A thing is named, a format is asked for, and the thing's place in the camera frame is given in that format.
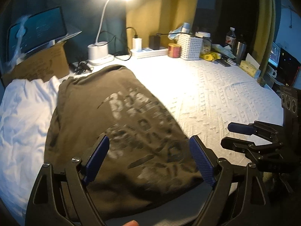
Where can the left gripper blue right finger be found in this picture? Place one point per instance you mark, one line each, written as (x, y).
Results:
(206, 160)

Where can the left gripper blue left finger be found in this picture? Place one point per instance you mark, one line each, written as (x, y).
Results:
(95, 159)

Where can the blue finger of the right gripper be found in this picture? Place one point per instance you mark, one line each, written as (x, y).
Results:
(237, 145)
(246, 129)

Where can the brown t-shirt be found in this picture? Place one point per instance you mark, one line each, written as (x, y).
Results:
(148, 163)

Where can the person's hand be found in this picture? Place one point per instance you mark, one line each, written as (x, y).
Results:
(131, 223)

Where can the yellow tissue box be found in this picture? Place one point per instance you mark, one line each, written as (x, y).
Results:
(250, 66)

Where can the white mug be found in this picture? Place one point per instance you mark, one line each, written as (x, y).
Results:
(271, 72)

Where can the black smartphone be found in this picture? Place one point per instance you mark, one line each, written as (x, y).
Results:
(223, 62)

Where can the computer monitor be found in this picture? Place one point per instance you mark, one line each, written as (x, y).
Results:
(285, 64)

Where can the yellow snack bag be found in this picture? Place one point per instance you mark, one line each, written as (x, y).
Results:
(212, 56)

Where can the crumpled tissue pack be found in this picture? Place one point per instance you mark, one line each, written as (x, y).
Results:
(226, 51)

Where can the stainless steel tumbler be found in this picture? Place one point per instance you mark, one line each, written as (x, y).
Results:
(239, 51)

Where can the clear jar white lid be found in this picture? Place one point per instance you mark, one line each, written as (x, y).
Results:
(206, 45)

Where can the white folded cloth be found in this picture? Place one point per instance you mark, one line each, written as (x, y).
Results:
(26, 111)

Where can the plastic water bottle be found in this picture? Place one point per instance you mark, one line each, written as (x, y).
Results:
(230, 38)

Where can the white woven plastic basket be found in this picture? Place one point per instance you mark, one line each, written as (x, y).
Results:
(190, 46)

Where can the red round tin can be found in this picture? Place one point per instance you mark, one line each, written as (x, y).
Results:
(174, 50)

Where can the brown cardboard box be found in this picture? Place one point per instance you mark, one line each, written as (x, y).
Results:
(42, 65)

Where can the white power strip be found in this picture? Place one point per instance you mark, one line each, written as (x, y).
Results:
(148, 52)

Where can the black power adapter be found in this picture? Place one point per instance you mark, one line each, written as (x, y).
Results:
(154, 42)

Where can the white charger plug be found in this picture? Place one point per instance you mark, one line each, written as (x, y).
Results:
(137, 44)

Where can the yellow curtain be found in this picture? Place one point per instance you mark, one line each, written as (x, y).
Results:
(253, 20)

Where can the dark teal curtain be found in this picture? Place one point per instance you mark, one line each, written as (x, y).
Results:
(97, 19)

